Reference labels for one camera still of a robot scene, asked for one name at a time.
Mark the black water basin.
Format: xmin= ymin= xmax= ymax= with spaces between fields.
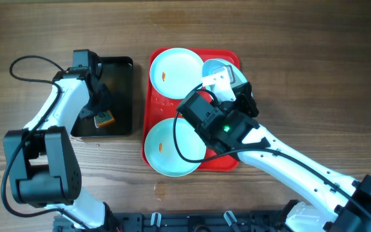
xmin=71 ymin=57 xmax=133 ymax=138

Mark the black cable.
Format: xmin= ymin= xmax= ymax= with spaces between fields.
xmin=172 ymin=82 xmax=371 ymax=232
xmin=0 ymin=55 xmax=86 ymax=229

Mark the right black cable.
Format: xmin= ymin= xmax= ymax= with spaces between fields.
xmin=172 ymin=82 xmax=371 ymax=232

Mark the light blue plate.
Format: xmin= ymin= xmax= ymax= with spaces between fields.
xmin=144 ymin=118 xmax=206 ymax=177
xmin=202 ymin=59 xmax=247 ymax=88
xmin=149 ymin=48 xmax=204 ymax=100

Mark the red plastic tray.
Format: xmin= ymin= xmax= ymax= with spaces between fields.
xmin=142 ymin=48 xmax=240 ymax=172

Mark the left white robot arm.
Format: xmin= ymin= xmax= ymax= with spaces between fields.
xmin=1 ymin=50 xmax=120 ymax=231

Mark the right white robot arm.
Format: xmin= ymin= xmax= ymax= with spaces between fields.
xmin=176 ymin=82 xmax=371 ymax=231

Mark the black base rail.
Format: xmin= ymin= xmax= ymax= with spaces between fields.
xmin=53 ymin=209 xmax=302 ymax=232

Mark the orange green sponge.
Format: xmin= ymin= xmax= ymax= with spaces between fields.
xmin=94 ymin=110 xmax=115 ymax=128

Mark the left black cable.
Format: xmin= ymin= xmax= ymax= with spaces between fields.
xmin=0 ymin=55 xmax=86 ymax=229

